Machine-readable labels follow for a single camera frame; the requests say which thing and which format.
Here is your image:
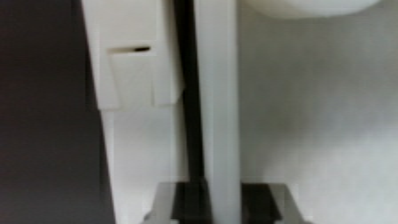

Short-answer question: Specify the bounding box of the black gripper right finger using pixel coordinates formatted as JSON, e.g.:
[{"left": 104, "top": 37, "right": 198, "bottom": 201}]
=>
[{"left": 241, "top": 183, "right": 310, "bottom": 224}]

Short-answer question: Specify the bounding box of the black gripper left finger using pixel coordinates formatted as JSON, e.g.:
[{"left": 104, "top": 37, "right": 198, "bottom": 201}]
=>
[{"left": 141, "top": 182, "right": 207, "bottom": 224}]

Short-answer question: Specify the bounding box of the white desk top panel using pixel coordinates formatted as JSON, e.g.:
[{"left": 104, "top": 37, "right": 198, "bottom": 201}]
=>
[{"left": 193, "top": 0, "right": 398, "bottom": 224}]

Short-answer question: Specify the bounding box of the white L-shaped fixture wall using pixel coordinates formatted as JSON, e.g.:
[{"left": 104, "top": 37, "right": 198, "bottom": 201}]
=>
[{"left": 81, "top": 0, "right": 186, "bottom": 224}]

